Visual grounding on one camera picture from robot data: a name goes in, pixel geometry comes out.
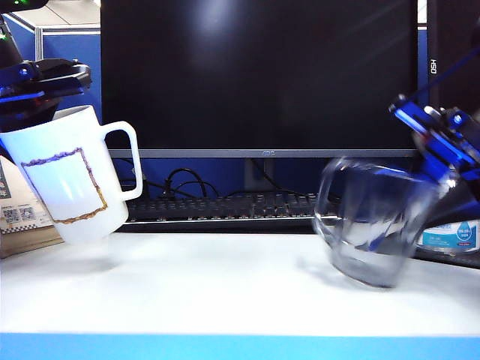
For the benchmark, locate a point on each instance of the black computer keyboard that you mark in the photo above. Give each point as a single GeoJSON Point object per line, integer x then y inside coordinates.
{"type": "Point", "coordinates": [225, 208]}

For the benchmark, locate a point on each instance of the beige canvas tent calendar stand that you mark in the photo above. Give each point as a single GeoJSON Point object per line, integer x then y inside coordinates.
{"type": "Point", "coordinates": [22, 243]}

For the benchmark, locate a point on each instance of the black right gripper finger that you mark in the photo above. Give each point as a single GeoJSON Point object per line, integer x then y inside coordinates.
{"type": "Point", "coordinates": [461, 202]}
{"type": "Point", "coordinates": [416, 174]}

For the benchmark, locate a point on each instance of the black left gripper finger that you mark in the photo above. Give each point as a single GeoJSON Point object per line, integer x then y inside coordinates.
{"type": "Point", "coordinates": [26, 116]}

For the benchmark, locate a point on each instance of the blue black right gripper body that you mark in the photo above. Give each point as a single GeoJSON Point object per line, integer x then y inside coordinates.
{"type": "Point", "coordinates": [446, 146]}

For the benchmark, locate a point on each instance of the large black computer monitor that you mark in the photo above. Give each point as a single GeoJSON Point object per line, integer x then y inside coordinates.
{"type": "Point", "coordinates": [262, 75]}

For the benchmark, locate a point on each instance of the black mouse pad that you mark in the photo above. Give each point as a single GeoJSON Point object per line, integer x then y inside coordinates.
{"type": "Point", "coordinates": [450, 258]}

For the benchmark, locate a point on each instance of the black HSD monitor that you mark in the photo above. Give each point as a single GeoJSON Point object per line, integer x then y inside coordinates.
{"type": "Point", "coordinates": [450, 37]}

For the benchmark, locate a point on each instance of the blue office partition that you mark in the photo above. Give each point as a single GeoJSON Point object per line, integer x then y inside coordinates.
{"type": "Point", "coordinates": [71, 48]}

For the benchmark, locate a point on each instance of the white ceramic cup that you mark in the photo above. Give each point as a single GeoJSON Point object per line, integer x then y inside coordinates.
{"type": "Point", "coordinates": [67, 180]}

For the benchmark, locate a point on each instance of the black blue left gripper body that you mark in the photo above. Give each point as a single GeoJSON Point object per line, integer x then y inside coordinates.
{"type": "Point", "coordinates": [56, 77]}

